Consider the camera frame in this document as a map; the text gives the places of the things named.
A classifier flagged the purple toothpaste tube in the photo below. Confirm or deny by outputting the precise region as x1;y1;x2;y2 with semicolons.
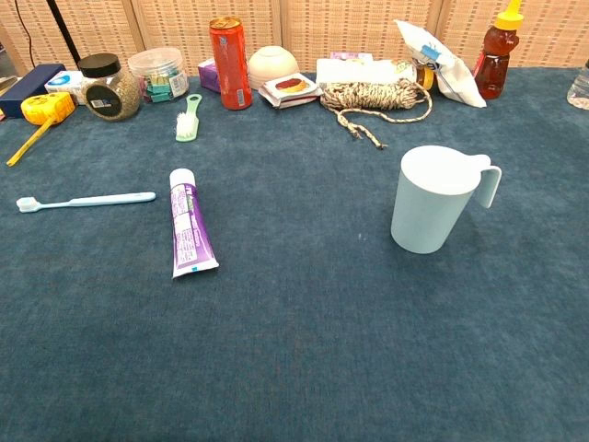
168;168;220;280

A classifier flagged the white cup with handle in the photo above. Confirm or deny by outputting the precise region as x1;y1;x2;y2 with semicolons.
389;145;503;255

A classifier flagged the light blue toothbrush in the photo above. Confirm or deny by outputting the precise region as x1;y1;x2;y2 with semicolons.
16;192;157;215

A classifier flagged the green cleaning brush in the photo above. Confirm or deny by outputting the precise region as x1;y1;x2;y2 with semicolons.
174;93;203;143

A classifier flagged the blue table cloth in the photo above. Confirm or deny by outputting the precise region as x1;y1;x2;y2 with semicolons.
0;66;589;442

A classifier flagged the white snack packet red picture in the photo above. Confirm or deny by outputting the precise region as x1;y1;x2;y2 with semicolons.
258;73;324;110

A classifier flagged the cream upturned bowl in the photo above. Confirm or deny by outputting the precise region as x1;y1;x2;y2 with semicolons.
248;44;301;91

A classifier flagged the white long package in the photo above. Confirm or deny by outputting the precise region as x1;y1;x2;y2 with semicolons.
315;58;436;91

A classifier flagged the red drink can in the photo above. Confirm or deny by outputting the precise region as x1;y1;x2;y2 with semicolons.
209;17;254;111

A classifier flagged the small purple box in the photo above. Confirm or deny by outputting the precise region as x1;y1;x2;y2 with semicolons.
197;57;223;95

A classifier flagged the bamboo folding screen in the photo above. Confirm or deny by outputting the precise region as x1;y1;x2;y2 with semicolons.
0;0;589;77

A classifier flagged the clear tub of clips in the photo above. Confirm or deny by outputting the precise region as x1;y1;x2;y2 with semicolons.
127;47;191;104

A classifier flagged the white plastic bag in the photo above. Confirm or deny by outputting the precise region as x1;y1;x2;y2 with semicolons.
394;19;488;109

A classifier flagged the glass jar black lid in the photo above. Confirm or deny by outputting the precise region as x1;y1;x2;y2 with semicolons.
76;52;142;122

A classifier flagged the honey bear bottle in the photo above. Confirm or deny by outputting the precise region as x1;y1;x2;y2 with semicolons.
473;0;525;100

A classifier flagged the white and blue box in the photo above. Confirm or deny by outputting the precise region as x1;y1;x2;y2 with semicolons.
44;70;88;106

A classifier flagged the yellow tape measure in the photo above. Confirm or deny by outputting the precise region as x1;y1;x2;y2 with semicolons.
6;91;76;168

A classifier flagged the black tripod stand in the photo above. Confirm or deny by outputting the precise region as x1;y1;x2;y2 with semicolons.
45;0;83;65

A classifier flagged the dark blue box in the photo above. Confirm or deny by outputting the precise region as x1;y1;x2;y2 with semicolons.
0;63;67;120

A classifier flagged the clear water bottle green label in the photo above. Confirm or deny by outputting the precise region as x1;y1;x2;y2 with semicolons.
566;57;589;111

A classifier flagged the speckled rope bundle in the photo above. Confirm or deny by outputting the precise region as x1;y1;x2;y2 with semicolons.
319;77;434;151

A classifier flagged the thin black wall cable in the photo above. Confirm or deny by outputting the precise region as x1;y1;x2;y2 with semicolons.
13;0;36;66

